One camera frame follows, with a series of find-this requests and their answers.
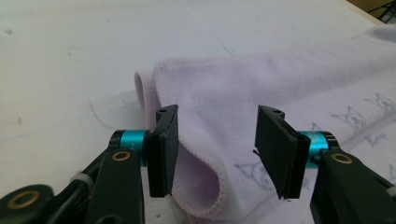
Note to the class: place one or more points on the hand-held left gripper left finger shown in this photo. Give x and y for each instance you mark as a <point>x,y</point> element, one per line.
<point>163,155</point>

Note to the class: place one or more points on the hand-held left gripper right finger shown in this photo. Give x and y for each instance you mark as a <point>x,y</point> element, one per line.
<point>280,155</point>

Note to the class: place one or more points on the lilac printed fleece blanket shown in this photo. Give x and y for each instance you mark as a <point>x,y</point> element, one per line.
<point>236,93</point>

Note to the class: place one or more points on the white grid mat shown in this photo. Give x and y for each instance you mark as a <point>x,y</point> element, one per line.
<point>77,62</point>

